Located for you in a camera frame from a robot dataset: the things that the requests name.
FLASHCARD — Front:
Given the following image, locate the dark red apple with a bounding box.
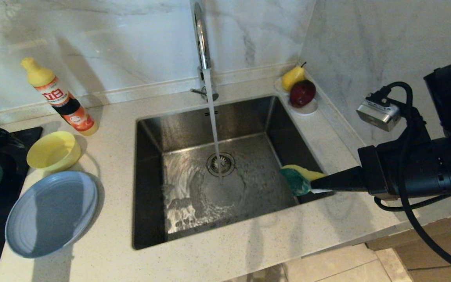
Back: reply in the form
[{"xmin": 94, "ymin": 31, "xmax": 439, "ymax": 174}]
[{"xmin": 289, "ymin": 80, "xmax": 316, "ymax": 108}]

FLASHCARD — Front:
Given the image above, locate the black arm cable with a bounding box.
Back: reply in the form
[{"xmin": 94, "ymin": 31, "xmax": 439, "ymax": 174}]
[{"xmin": 374, "ymin": 81, "xmax": 451, "ymax": 277}]

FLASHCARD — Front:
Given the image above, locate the chrome faucet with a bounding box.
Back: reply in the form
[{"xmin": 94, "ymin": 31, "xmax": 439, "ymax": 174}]
[{"xmin": 191, "ymin": 0, "xmax": 219, "ymax": 103}]

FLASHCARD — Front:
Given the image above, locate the stainless steel sink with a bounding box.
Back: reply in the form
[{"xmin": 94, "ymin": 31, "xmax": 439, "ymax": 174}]
[{"xmin": 132, "ymin": 95, "xmax": 336, "ymax": 250}]

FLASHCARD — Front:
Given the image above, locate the running water stream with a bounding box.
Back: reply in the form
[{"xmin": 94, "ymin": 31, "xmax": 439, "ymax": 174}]
[{"xmin": 203, "ymin": 70, "xmax": 223, "ymax": 176}]

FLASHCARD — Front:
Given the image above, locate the yellow sponge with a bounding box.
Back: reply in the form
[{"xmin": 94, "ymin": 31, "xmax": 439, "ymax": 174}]
[{"xmin": 279, "ymin": 164, "xmax": 328, "ymax": 197}]

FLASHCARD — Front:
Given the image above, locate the round metal sink drain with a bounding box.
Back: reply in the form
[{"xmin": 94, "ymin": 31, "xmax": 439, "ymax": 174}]
[{"xmin": 206, "ymin": 152, "xmax": 236, "ymax": 177}]

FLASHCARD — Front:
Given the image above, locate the small white dish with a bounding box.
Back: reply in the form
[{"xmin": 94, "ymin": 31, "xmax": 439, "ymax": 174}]
[{"xmin": 274, "ymin": 78, "xmax": 320, "ymax": 116}]

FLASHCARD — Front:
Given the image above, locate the white orange dish soap bottle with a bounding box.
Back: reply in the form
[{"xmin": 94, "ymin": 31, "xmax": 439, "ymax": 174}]
[{"xmin": 21, "ymin": 58, "xmax": 99, "ymax": 137}]

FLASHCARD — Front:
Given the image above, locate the yellow pear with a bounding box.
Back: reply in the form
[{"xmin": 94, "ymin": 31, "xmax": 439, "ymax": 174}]
[{"xmin": 281, "ymin": 62, "xmax": 306, "ymax": 92}]

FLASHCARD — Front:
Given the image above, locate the yellow plastic bowl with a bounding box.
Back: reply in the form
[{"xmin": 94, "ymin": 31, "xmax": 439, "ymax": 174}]
[{"xmin": 26, "ymin": 131, "xmax": 82, "ymax": 173}]

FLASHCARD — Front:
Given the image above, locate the blue-grey plate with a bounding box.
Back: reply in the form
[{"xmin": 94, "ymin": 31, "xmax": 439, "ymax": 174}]
[{"xmin": 5, "ymin": 170, "xmax": 99, "ymax": 259}]

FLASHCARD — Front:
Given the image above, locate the wooden cabinet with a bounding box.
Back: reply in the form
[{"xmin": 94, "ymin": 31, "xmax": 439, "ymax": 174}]
[{"xmin": 366, "ymin": 208, "xmax": 451, "ymax": 282}]

